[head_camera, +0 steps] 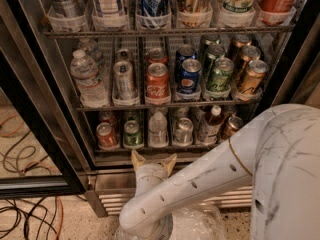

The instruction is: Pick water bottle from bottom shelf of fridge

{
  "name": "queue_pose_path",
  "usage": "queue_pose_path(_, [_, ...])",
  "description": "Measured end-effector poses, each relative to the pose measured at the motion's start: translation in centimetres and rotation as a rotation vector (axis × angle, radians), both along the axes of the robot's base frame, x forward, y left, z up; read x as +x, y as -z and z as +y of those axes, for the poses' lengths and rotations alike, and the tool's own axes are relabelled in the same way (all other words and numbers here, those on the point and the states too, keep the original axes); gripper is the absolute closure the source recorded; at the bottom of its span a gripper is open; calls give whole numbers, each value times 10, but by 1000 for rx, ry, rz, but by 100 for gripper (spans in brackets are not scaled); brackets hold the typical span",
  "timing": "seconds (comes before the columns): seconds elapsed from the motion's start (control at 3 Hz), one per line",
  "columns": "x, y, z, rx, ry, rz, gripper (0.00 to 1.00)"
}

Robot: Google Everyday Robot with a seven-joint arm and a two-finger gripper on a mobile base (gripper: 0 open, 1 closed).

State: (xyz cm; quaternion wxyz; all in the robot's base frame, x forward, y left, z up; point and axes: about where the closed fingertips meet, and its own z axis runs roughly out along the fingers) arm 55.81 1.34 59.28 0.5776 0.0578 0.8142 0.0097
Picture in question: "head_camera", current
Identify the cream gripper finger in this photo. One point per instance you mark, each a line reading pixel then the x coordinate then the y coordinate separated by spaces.
pixel 169 163
pixel 137 159

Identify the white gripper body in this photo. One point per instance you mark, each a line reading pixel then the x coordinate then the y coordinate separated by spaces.
pixel 151 172

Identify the clear water bottle bottom shelf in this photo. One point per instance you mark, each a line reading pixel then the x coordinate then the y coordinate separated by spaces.
pixel 157 130

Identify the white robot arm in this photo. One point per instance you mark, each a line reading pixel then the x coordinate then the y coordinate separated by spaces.
pixel 278 153

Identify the front green can bottom shelf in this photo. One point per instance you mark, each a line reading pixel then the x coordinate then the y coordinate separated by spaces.
pixel 132 133

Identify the silver can bottom shelf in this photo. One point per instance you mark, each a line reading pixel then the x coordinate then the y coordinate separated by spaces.
pixel 183 130

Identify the front orange can bottom shelf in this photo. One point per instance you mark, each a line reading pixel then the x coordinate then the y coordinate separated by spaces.
pixel 106 135

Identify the amber drink bottle bottom shelf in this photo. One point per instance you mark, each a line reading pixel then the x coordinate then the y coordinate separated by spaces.
pixel 210 125

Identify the rear orange can bottom shelf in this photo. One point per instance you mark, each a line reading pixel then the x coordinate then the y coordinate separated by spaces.
pixel 107 116

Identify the front silver can middle shelf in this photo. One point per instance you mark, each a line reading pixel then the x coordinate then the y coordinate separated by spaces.
pixel 125 80

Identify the gold can bottom shelf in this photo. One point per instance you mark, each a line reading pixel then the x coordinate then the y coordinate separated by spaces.
pixel 230 127

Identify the stainless steel fridge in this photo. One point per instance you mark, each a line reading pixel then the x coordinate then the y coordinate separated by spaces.
pixel 110 174

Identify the black sliding fridge door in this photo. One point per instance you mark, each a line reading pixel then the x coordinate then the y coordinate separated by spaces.
pixel 35 79

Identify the front green can middle shelf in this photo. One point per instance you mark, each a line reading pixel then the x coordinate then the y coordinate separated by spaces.
pixel 220 75

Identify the front water bottle middle shelf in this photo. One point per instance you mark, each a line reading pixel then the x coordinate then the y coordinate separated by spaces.
pixel 88 80

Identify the rear silver can middle shelf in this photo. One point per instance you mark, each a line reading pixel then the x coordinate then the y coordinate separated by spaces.
pixel 124 55

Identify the front gold can middle shelf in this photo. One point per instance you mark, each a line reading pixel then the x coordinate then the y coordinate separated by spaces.
pixel 252 77

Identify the rear water bottle middle shelf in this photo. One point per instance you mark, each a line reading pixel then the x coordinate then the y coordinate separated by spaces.
pixel 92 49

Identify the rear green can middle shelf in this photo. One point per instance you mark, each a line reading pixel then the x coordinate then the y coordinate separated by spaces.
pixel 206 40

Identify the rear gold can middle shelf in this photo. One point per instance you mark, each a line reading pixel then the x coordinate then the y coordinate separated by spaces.
pixel 236 43

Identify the clear plastic bag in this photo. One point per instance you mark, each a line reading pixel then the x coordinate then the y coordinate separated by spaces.
pixel 194 222

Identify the front blue pepsi can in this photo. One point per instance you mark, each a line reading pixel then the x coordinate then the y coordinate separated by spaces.
pixel 188 76

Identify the blue pepsi can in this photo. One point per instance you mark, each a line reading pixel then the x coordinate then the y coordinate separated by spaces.
pixel 188 76
pixel 186 51

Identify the front red cola can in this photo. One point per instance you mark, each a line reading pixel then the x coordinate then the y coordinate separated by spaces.
pixel 157 79

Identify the red cola can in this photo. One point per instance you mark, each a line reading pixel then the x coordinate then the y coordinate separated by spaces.
pixel 157 79
pixel 157 55

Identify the rear red cola can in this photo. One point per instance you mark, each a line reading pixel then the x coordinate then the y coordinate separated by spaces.
pixel 157 55

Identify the rear blue pepsi can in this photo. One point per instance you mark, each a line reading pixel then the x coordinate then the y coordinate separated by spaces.
pixel 186 51

